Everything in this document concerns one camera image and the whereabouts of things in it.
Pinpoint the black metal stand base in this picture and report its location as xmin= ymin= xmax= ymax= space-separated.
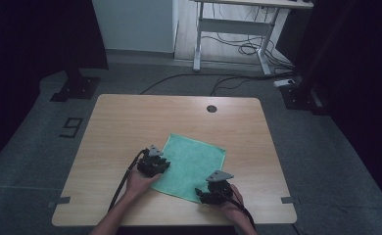
xmin=279 ymin=80 xmax=330 ymax=117
xmin=50 ymin=68 xmax=102 ymax=103

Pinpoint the dark curtain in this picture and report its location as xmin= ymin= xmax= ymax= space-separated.
xmin=0 ymin=0 xmax=110 ymax=172
xmin=292 ymin=0 xmax=382 ymax=213

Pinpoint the right hand-held gripper black cable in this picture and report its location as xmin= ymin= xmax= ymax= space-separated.
xmin=222 ymin=189 xmax=257 ymax=229

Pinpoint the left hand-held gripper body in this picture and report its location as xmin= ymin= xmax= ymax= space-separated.
xmin=136 ymin=144 xmax=167 ymax=179

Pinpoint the long black floor cable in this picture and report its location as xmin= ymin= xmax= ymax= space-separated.
xmin=139 ymin=72 xmax=278 ymax=96

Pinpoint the short black floor cable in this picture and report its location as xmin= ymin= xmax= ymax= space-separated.
xmin=210 ymin=75 xmax=251 ymax=97

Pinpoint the grey tape strip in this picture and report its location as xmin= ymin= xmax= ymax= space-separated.
xmin=280 ymin=195 xmax=302 ymax=206
xmin=47 ymin=196 xmax=72 ymax=210

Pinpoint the tangle of black cables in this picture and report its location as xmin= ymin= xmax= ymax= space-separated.
xmin=201 ymin=3 xmax=295 ymax=74

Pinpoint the white power strip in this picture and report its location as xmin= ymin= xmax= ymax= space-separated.
xmin=272 ymin=77 xmax=297 ymax=88

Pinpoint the person's left hand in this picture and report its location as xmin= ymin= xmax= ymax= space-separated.
xmin=124 ymin=165 xmax=163 ymax=201

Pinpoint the hand-held gripper black cable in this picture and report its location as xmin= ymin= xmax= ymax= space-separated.
xmin=107 ymin=149 xmax=148 ymax=213
xmin=222 ymin=189 xmax=257 ymax=229

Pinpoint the green microfiber cloth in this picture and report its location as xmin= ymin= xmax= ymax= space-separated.
xmin=149 ymin=132 xmax=227 ymax=205

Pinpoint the person's right hand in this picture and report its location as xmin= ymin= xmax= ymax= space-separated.
xmin=216 ymin=184 xmax=246 ymax=223

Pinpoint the left hand-held gripper black cable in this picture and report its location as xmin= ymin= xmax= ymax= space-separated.
xmin=107 ymin=149 xmax=148 ymax=213

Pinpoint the white desk frame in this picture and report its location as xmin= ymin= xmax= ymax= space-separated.
xmin=189 ymin=0 xmax=314 ymax=76

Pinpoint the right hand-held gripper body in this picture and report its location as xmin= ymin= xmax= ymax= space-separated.
xmin=202 ymin=169 xmax=235 ymax=207

